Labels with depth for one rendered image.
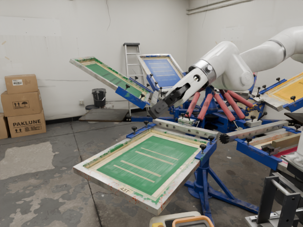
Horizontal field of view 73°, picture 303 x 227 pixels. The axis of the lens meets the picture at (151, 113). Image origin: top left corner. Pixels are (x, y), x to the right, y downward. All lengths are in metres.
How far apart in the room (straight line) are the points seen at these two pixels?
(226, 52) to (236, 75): 0.07
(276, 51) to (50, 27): 4.51
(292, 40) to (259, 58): 0.10
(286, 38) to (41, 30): 4.53
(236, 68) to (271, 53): 0.15
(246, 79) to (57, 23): 4.52
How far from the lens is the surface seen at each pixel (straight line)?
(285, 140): 1.65
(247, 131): 1.71
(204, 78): 0.55
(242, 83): 0.63
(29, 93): 4.49
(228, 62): 0.61
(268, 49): 0.74
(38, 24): 4.90
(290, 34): 0.80
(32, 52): 4.88
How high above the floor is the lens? 1.64
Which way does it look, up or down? 18 degrees down
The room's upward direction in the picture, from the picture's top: straight up
